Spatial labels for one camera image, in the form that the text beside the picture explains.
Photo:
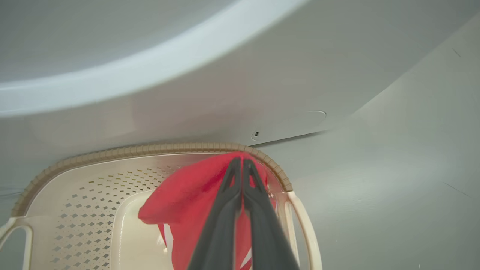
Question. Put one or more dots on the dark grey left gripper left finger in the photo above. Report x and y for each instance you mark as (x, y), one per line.
(221, 225)

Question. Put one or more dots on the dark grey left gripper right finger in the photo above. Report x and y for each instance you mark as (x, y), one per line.
(266, 232)

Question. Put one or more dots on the red garment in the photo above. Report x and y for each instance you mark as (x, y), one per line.
(180, 202)

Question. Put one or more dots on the cream perforated laundry basket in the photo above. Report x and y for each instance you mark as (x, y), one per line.
(86, 202)

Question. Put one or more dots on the white front-load washing machine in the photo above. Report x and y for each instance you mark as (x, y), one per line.
(262, 75)

